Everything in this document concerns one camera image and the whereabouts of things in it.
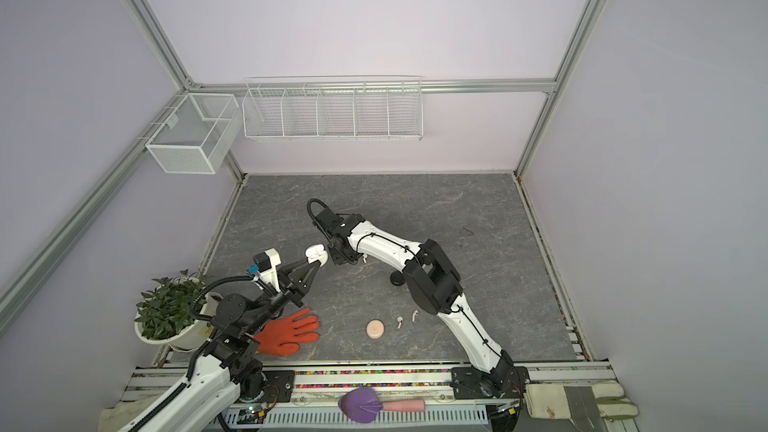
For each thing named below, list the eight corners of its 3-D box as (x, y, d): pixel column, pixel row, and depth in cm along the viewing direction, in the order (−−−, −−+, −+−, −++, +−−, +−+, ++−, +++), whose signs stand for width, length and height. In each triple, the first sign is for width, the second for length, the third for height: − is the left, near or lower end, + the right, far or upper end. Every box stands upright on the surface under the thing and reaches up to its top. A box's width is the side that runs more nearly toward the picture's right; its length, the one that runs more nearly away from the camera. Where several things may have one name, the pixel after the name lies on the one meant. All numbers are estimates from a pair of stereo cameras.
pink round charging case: (366, 339, 83) (365, 337, 81) (367, 320, 86) (366, 318, 85) (384, 339, 83) (384, 337, 81) (384, 320, 86) (384, 318, 85)
